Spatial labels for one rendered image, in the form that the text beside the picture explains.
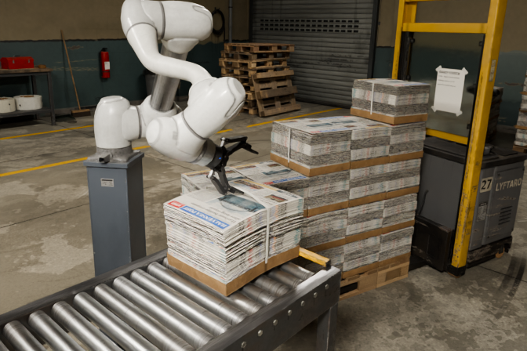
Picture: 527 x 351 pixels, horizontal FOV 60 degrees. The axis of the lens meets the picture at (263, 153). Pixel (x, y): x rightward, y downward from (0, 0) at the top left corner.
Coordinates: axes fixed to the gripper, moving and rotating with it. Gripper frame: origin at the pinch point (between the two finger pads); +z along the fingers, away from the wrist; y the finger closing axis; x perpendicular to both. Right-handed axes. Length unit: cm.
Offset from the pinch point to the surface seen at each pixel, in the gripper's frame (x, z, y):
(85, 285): -22, -27, 51
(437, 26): -21, 151, -137
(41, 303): -22, -39, 57
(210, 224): 8.2, -16.1, 19.2
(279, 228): 13.5, 10.2, 14.1
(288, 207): 13.6, 11.1, 6.5
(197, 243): 0.8, -10.8, 26.8
